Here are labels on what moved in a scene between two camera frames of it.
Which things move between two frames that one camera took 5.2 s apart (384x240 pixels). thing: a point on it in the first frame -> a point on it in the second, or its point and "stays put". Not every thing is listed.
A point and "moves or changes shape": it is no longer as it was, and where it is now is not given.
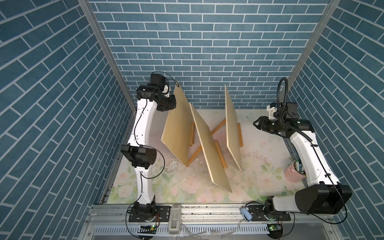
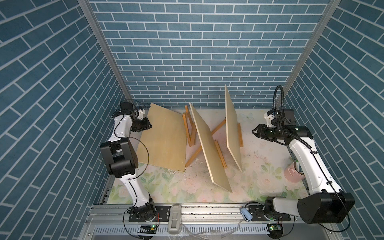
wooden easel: x=198 y=151 stays put
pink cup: x=292 y=174 stays put
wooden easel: x=240 y=136 stays put
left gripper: x=172 y=104 -> x=145 y=125
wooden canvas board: x=232 y=144 stays put
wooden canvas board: x=175 y=136 moves or changes shape
